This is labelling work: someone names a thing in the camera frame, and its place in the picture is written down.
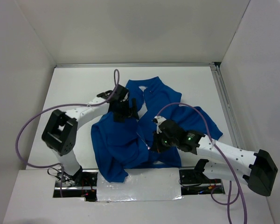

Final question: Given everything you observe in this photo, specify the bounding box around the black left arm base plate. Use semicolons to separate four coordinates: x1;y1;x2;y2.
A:
48;170;98;188

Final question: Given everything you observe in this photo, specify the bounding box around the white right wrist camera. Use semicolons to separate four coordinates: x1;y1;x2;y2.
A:
153;116;167;134

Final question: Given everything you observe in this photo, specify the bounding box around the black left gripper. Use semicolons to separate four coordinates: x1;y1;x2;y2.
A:
113;98;139;123

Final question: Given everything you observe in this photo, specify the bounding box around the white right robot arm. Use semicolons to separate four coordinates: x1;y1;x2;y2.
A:
151;116;278;196

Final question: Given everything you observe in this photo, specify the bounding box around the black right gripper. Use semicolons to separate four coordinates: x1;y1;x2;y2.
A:
151;129;178;153

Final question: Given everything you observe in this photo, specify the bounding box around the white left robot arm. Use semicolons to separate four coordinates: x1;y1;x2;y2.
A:
42;84;139;186

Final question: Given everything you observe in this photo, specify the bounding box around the blue jacket white lining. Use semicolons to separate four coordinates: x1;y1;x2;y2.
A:
91;77;223;182

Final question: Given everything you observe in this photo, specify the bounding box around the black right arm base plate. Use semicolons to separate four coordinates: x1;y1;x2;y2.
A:
179;168;222;186

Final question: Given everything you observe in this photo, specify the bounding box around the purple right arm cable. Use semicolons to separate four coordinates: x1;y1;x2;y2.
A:
156;102;248;224

